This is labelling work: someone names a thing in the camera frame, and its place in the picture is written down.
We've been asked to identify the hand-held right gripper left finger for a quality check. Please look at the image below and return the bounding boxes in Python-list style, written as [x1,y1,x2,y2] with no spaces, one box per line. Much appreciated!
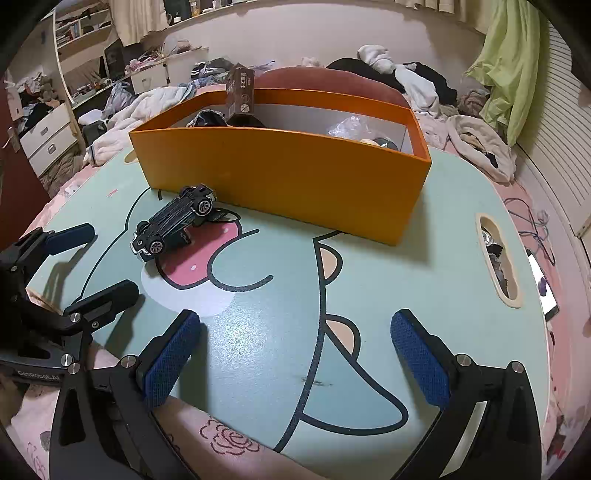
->
[48,309,201,480]

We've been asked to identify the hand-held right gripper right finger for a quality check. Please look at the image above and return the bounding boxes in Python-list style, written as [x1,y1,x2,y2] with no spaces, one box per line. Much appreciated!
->
[390,308,542,480]

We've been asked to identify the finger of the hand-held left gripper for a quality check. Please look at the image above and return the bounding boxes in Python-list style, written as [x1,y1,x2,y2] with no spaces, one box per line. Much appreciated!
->
[25,223,96,264]
[65,280,140,328]

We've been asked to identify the black toy car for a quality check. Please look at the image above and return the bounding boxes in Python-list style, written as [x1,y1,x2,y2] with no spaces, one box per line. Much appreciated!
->
[130,185,218,256]

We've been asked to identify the black lace cloth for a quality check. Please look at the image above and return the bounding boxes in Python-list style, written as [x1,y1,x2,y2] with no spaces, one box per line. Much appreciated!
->
[189,110,266,128]

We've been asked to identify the orange box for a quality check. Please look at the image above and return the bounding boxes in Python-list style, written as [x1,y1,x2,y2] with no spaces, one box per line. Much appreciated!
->
[128,88,432,247]

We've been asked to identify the small brown box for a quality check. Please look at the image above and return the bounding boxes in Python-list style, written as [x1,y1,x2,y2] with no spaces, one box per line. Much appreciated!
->
[225,66,256,126]

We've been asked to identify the bubble wrap bag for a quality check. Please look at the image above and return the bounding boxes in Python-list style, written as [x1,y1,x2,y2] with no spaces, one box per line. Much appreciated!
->
[330,115,370,139]

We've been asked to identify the cartoon printed desktop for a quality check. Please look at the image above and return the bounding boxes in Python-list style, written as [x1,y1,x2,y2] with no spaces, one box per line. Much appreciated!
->
[21,150,550,480]

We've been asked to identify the white drawer cabinet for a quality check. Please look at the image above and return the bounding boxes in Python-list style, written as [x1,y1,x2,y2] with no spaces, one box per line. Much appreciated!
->
[18,102,86,176]

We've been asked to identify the grey plastic bag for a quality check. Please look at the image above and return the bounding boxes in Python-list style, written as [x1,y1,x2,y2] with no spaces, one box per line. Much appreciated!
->
[104,83,134,118]

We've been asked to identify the smartphone with lit screen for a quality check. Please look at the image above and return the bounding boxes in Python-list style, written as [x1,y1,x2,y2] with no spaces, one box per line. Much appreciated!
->
[526,249,561,324]

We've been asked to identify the white fluffy blanket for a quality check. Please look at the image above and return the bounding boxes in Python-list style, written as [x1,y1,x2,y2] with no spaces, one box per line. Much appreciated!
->
[85,85,222,164]

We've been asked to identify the black monitor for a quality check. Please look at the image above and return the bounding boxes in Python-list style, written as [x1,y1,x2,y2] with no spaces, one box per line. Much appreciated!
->
[104,44,127,81]

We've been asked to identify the white shelf unit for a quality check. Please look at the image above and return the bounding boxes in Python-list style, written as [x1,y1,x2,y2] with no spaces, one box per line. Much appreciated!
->
[53,9,116,70]

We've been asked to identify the dark striped clothes pile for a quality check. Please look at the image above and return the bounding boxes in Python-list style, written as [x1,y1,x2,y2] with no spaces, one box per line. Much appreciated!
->
[191,58,236,86]

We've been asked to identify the beige curtain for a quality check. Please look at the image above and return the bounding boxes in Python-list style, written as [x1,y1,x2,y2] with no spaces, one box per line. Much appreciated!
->
[108,0,158,47]
[392,0,490,33]

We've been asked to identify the beige garment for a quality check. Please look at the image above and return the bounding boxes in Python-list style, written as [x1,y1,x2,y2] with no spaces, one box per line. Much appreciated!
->
[445,114,518,183]

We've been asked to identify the white louvered closet doors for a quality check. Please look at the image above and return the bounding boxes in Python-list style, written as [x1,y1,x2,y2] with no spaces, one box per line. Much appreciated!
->
[515,18,591,241]

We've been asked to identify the black clothes pile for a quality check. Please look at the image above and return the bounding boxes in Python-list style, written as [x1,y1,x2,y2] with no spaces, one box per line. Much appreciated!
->
[328,58,458,104]

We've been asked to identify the red cushion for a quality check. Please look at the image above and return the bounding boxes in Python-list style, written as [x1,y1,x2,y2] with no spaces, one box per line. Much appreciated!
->
[256,67,411,112]

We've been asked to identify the hanging green cloth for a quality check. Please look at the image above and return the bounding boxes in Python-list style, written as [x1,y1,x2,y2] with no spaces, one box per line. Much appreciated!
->
[464,0,541,146]

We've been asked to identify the thin cable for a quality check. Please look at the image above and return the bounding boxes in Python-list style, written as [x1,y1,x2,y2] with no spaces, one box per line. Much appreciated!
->
[503,198,561,266]

